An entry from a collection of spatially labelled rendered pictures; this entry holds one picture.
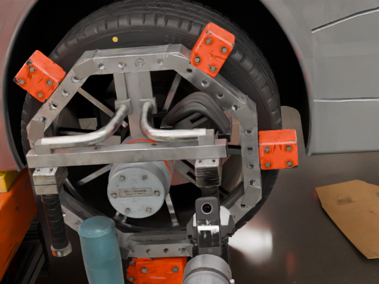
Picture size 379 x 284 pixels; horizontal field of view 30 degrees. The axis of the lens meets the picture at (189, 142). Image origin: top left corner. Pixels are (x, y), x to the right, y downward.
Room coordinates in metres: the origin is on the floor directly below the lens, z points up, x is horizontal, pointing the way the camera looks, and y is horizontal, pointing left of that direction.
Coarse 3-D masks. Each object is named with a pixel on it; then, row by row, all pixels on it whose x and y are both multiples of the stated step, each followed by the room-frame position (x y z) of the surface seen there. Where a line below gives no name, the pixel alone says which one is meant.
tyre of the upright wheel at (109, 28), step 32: (128, 0) 1.77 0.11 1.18; (160, 0) 1.74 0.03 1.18; (96, 32) 1.60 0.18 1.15; (128, 32) 1.59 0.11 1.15; (160, 32) 1.58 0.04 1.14; (192, 32) 1.57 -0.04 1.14; (64, 64) 1.61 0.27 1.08; (224, 64) 1.56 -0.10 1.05; (256, 64) 1.61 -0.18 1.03; (32, 96) 1.62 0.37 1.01; (256, 96) 1.55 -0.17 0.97
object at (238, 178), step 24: (96, 96) 1.63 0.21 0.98; (168, 96) 1.60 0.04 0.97; (72, 120) 1.79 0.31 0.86; (96, 144) 1.62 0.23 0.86; (120, 144) 1.62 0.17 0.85; (240, 144) 1.74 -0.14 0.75; (72, 168) 1.67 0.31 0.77; (96, 168) 1.64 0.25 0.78; (192, 168) 1.59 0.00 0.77; (240, 168) 1.59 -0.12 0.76; (72, 192) 1.62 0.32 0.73; (96, 192) 1.68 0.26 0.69; (192, 192) 1.74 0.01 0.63; (120, 216) 1.62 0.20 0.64; (168, 216) 1.64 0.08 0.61
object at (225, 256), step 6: (222, 228) 1.20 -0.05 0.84; (192, 234) 1.19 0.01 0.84; (222, 234) 1.18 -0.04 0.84; (192, 240) 1.17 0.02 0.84; (222, 240) 1.16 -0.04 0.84; (228, 240) 1.17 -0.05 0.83; (192, 246) 1.18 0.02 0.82; (222, 246) 1.16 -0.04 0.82; (228, 246) 1.21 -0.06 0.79; (192, 252) 1.17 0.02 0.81; (204, 252) 1.11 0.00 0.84; (210, 252) 1.11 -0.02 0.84; (228, 252) 1.20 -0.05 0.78; (222, 258) 1.11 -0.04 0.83; (228, 258) 1.17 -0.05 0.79; (228, 264) 1.16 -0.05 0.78
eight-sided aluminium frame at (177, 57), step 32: (96, 64) 1.51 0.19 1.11; (128, 64) 1.50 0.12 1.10; (160, 64) 1.50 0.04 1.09; (64, 96) 1.52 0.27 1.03; (224, 96) 1.48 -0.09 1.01; (32, 128) 1.53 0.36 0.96; (256, 128) 1.47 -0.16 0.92; (256, 160) 1.47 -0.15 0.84; (64, 192) 1.59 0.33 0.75; (256, 192) 1.47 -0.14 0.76; (128, 256) 1.51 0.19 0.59; (160, 256) 1.50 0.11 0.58; (192, 256) 1.49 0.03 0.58
